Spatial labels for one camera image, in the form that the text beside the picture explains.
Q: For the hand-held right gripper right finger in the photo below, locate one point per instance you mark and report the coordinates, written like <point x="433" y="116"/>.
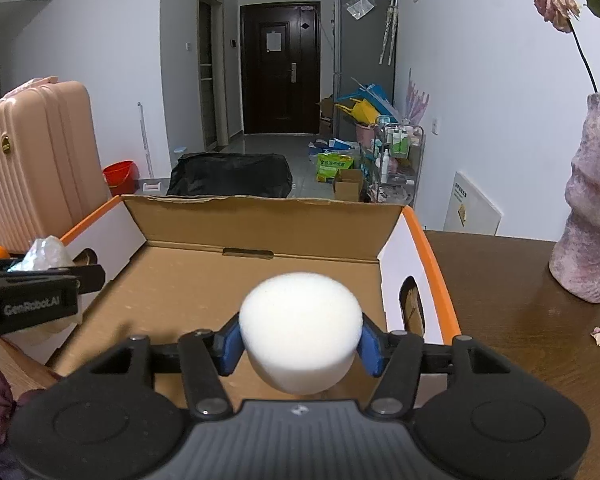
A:
<point x="370" y="350"/>

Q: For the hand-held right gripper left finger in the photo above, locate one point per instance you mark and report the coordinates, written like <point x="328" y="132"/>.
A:
<point x="228" y="347"/>

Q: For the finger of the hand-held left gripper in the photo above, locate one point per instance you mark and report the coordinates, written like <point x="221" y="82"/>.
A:
<point x="40" y="280"/>

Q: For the clear crinkled plastic bag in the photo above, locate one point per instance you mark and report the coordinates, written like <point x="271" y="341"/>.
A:
<point x="45" y="255"/>

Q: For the white round sponge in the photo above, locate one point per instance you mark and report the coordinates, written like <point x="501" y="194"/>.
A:
<point x="300" y="325"/>

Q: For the cardboard box with orange edge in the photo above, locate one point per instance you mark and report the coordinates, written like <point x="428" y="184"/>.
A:
<point x="190" y="280"/>

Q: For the pink ribbed suitcase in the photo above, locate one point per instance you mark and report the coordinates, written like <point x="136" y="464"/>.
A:
<point x="35" y="160"/>

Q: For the red bucket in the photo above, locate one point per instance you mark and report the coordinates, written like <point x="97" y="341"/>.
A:
<point x="119" y="177"/>

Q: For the small open cardboard box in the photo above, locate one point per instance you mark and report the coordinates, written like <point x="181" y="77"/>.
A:
<point x="347" y="187"/>

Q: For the white mop pole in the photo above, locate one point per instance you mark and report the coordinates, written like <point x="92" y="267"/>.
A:
<point x="145" y="145"/>

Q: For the black bag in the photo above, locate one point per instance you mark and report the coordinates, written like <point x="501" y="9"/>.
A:
<point x="230" y="175"/>

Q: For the white board with label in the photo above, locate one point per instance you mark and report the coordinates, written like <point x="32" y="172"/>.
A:
<point x="472" y="205"/>

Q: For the white spray bottle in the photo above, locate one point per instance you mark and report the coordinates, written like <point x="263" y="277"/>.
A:
<point x="384" y="170"/>

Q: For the metal trolley cart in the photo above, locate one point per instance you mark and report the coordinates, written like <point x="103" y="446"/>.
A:
<point x="405" y="170"/>

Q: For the green printed bag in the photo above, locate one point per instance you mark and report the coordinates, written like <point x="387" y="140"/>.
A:
<point x="334" y="167"/>

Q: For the pink plastic bucket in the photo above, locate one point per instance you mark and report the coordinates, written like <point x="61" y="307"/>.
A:
<point x="365" y="135"/>

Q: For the brown cardboard box by door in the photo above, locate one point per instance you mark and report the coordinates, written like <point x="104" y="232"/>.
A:
<point x="326" y="115"/>

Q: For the yellow bag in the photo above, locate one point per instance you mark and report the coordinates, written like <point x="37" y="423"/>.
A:
<point x="362" y="110"/>

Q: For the blue bag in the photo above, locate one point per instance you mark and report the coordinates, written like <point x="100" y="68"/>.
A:
<point x="380" y="102"/>

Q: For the purple flower bouquet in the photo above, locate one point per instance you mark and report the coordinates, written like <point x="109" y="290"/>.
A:
<point x="416" y="100"/>

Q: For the dark brown entrance door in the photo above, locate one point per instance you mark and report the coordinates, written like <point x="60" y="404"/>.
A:
<point x="260" y="90"/>

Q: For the mauve textured vase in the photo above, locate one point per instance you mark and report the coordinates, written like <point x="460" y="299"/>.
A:
<point x="590" y="210"/>

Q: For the grey refrigerator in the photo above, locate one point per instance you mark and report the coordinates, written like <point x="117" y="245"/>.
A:
<point x="365" y="55"/>

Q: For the white paper notice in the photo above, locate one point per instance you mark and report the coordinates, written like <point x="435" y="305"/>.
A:
<point x="274" y="41"/>

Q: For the white folded umbrella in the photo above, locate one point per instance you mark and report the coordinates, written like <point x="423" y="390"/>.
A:
<point x="393" y="35"/>
<point x="384" y="35"/>

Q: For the clear plastic bag on refrigerator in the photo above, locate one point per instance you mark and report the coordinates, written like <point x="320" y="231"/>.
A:
<point x="359" y="7"/>

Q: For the small dried pink rose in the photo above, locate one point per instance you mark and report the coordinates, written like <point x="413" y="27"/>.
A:
<point x="555" y="5"/>

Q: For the white wall socket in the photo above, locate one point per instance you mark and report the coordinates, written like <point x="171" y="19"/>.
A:
<point x="435" y="126"/>

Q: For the side doorway frame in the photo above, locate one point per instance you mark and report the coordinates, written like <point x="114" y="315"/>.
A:
<point x="207" y="110"/>

